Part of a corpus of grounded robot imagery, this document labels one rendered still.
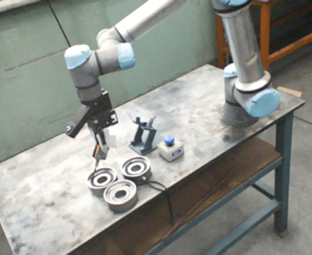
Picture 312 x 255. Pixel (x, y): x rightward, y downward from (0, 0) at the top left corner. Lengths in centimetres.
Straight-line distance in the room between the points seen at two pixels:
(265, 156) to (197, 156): 46
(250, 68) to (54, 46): 181
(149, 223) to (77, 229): 37
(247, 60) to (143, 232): 74
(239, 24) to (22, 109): 200
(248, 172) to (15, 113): 179
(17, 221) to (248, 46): 92
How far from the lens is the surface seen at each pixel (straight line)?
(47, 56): 272
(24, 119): 282
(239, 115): 142
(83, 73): 104
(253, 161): 165
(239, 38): 113
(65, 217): 122
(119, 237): 143
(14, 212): 133
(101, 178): 127
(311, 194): 231
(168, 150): 127
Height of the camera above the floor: 163
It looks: 34 degrees down
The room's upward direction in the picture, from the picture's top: 11 degrees counter-clockwise
